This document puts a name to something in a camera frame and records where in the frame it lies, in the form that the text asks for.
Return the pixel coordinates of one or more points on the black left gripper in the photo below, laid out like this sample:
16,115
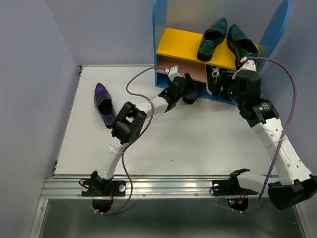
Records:
191,86

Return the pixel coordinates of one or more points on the purple loafer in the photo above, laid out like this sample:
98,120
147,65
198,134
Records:
194,92
104,106

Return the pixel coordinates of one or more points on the black sneaker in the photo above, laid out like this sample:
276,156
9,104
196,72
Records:
212,76

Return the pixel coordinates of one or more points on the green loafer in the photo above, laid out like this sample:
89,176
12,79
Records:
211,38
240,45

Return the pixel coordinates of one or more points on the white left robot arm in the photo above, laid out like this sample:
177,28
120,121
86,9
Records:
127,128

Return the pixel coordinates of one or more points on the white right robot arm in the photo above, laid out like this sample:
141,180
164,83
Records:
295,182

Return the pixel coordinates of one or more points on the blue and yellow shoe shelf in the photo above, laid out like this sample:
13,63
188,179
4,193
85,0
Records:
178,27

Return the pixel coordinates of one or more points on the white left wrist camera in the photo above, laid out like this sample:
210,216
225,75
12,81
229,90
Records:
173,72

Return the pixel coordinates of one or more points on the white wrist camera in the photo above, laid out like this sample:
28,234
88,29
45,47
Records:
244,64
173,72

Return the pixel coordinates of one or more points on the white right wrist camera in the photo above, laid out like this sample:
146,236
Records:
244,64

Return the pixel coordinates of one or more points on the aluminium mounting rail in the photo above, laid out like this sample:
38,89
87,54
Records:
142,187

